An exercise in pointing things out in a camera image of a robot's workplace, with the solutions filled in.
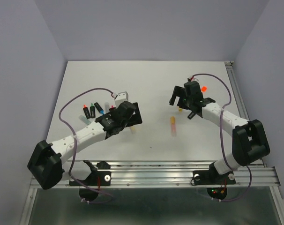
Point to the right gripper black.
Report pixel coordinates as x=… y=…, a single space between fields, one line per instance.
x=178 y=91

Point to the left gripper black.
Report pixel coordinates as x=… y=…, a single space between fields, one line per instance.
x=135 y=119

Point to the orange pen cap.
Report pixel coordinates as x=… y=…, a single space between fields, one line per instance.
x=203 y=89

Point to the black highlighter purple cap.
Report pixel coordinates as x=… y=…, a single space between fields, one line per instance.
x=191 y=115

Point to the black highlighter blue cap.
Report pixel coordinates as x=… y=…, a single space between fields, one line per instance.
x=99 y=108

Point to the pastel pink highlighter orange cap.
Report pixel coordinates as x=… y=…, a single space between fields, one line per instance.
x=173 y=126

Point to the black highlighter green cap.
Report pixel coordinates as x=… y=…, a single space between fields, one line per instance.
x=92 y=111

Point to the black highlighter orange tip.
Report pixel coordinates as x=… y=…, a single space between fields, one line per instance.
x=86 y=112

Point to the pastel green highlighter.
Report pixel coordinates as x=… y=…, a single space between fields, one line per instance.
x=84 y=120

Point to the grey highlighter orange cap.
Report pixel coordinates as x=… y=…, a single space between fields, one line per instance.
x=107 y=107

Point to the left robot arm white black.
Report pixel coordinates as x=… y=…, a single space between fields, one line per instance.
x=47 y=160

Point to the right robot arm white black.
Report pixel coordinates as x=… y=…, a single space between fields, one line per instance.
x=227 y=122

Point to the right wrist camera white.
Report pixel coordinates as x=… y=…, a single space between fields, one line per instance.
x=192 y=78

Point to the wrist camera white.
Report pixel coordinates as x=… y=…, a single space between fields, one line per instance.
x=192 y=78
x=120 y=98

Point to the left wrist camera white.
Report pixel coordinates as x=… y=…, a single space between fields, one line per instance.
x=120 y=98

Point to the aluminium front rail frame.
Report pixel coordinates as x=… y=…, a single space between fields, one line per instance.
x=160 y=193

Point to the aluminium right rail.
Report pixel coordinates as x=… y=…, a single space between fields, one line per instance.
x=238 y=93

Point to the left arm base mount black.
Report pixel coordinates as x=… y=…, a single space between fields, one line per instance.
x=91 y=174

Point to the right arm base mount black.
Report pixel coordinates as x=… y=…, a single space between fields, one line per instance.
x=207 y=178

